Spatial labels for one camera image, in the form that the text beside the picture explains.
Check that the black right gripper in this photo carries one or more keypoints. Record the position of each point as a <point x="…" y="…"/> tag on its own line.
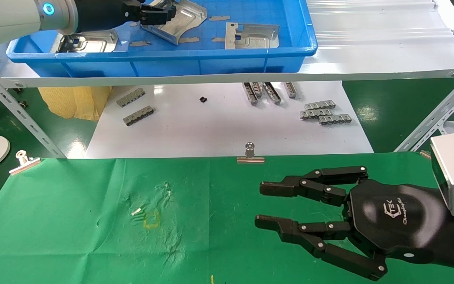
<point x="396" y="221"/>

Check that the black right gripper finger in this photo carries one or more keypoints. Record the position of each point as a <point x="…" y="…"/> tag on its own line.
<point x="282" y="187"/>
<point x="278" y="227"/>

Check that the perforated steel angle leg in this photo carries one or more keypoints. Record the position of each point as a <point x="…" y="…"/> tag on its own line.
<point x="436" y="118"/>
<point x="14" y="110"/>

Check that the stamped sheet metal part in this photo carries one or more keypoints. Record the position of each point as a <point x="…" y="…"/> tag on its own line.
<point x="250" y="41"/>
<point x="93" y="43"/>
<point x="187" y="19"/>

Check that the green table cloth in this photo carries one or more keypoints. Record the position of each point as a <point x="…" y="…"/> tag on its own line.
<point x="172" y="221"/>

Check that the blue plastic bin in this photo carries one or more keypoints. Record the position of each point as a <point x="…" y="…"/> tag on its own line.
<point x="172" y="65"/>

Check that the silver binder clip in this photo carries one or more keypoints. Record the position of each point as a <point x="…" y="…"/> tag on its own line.
<point x="250" y="159"/>
<point x="24" y="165"/>

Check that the grey comb-shaped metal part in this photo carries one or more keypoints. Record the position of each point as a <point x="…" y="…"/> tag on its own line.
<point x="257" y="89"/>
<point x="335" y="119"/>
<point x="250" y="94"/>
<point x="138" y="116"/>
<point x="320" y="105"/>
<point x="291" y="90"/>
<point x="130" y="98"/>
<point x="272" y="93"/>
<point x="313" y="114"/>

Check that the black caster wheel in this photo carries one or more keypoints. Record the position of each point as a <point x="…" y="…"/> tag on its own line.
<point x="22" y="104"/>

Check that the yellow bag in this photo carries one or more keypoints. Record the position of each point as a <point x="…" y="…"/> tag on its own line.
<point x="73" y="102"/>

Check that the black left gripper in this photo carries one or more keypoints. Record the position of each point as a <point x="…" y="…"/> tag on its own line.
<point x="105" y="14"/>

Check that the white shelf panel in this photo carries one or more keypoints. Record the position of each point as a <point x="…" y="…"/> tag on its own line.
<point x="369" y="59"/>

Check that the white floor board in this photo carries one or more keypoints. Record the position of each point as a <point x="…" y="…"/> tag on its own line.
<point x="211" y="126"/>

